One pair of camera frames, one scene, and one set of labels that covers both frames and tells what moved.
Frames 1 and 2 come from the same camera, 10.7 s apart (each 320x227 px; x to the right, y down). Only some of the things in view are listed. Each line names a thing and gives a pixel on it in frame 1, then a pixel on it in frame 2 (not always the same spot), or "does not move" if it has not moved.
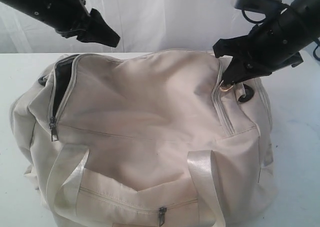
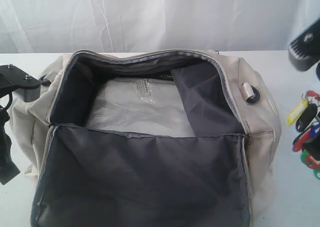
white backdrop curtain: (188, 19) does not move
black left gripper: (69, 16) → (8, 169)
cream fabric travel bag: (147, 138) does not move
